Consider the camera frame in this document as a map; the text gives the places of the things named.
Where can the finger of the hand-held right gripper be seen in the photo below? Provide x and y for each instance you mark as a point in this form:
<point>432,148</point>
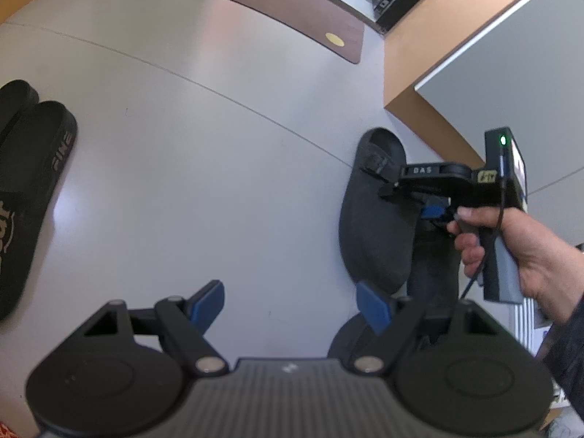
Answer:
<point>433,212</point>
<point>419,189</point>

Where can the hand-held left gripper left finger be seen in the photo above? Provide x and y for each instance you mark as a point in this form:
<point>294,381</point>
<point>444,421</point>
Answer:
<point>207,303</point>

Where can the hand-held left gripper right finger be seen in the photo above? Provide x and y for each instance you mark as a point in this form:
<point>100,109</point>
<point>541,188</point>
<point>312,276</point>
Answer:
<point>374,305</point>

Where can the person's right forearm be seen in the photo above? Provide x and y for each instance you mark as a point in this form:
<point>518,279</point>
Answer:
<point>568,356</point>

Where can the person's right hand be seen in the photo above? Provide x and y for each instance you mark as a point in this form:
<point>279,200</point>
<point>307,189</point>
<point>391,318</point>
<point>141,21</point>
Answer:
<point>534,246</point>

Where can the black slide sandal gold print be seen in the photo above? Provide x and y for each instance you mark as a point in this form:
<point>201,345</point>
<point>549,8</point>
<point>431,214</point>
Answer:
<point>18,100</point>
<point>32,191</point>

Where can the brown door mat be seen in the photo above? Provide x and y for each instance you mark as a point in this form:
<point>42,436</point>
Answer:
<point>283,13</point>

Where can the red patterned cloth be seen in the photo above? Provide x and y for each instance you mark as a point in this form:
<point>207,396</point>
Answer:
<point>3,431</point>

